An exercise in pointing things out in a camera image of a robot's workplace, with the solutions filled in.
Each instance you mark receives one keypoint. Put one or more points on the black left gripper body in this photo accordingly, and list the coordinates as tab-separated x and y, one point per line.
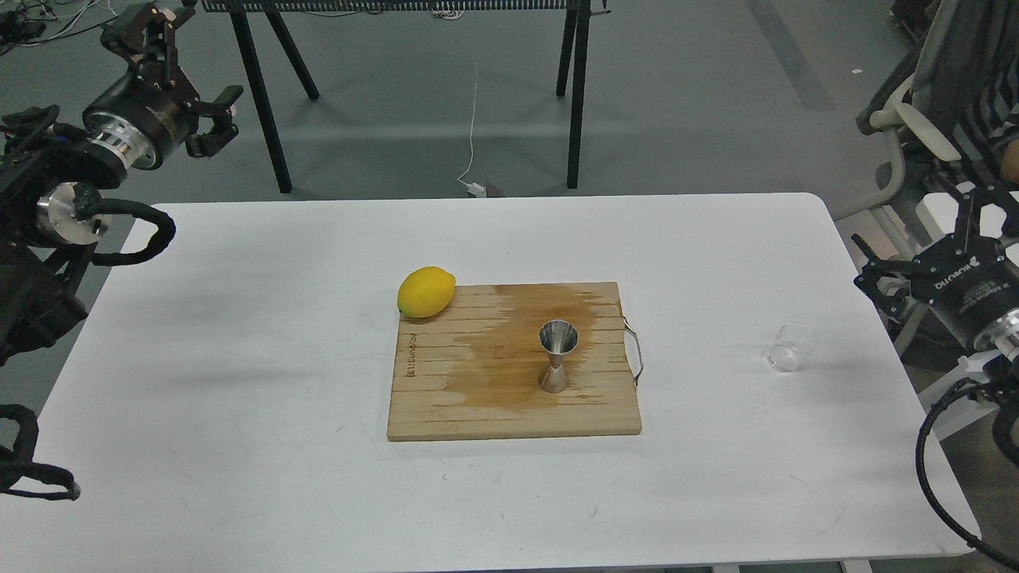
140	122

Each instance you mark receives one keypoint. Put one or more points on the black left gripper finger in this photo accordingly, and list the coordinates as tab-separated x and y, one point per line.
144	36
208	126

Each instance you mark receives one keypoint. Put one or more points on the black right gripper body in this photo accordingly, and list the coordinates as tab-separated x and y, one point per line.
971	287

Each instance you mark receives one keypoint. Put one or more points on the clear glass cup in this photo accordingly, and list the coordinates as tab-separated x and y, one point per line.
793	343

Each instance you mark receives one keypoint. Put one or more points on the steel double jigger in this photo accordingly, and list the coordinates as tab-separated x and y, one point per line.
558	339

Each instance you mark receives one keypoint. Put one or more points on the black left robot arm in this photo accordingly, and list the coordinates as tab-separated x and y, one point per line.
55	221

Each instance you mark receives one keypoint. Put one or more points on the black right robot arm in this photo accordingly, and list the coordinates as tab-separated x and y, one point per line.
967	442

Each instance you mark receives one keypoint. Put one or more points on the white grey office chair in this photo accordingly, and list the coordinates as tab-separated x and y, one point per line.
901	114

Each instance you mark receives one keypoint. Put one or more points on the person in striped shirt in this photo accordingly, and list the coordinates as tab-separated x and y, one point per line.
968	89

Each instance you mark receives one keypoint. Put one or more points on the yellow lemon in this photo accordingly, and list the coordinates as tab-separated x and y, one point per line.
426	292

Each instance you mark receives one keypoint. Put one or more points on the wooden cutting board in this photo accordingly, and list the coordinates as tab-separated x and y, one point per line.
472	371

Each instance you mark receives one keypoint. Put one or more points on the black metal table frame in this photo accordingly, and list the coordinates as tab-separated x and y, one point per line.
570	80

